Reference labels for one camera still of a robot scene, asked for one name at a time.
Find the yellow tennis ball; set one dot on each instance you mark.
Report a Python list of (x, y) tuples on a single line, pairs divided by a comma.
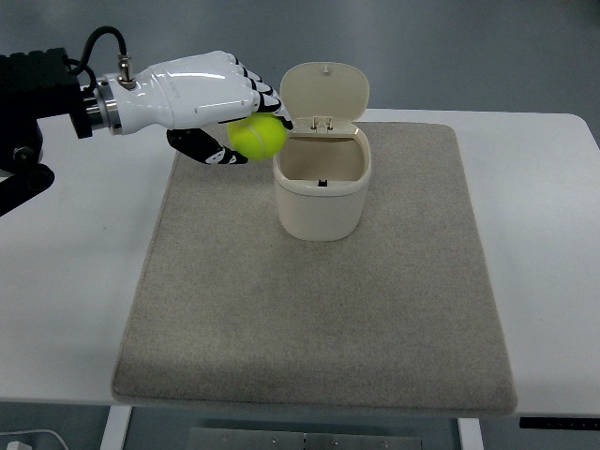
[(257, 137)]

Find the white left table leg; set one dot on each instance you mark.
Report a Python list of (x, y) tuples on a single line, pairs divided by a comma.
[(116, 428)]

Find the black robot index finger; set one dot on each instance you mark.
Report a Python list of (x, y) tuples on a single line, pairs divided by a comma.
[(271, 103)]

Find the white right table leg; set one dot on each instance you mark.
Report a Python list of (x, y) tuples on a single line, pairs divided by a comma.
[(470, 434)]

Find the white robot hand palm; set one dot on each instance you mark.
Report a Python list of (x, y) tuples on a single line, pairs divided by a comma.
[(189, 92)]

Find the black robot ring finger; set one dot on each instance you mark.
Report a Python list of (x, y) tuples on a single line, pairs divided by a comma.
[(251, 77)]

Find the white table leg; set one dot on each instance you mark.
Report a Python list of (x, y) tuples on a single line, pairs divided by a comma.
[(470, 434), (116, 428)]

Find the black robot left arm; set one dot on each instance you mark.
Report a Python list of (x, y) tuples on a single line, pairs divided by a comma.
[(34, 86)]

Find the beige lidded bin box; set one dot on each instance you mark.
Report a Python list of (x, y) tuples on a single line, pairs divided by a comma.
[(323, 171)]

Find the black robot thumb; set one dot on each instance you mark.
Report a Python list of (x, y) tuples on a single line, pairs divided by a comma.
[(198, 145)]

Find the black table control panel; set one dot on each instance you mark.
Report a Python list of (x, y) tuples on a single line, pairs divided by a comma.
[(560, 423)]

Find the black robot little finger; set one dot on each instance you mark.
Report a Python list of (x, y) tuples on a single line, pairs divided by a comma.
[(240, 67)]

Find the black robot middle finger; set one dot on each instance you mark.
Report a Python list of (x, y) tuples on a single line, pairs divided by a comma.
[(266, 91)]

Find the grey felt mat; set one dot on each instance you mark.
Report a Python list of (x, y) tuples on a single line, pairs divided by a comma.
[(398, 315)]

